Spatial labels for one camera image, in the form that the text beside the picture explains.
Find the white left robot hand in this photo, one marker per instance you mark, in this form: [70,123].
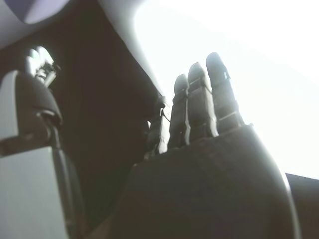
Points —
[211,186]

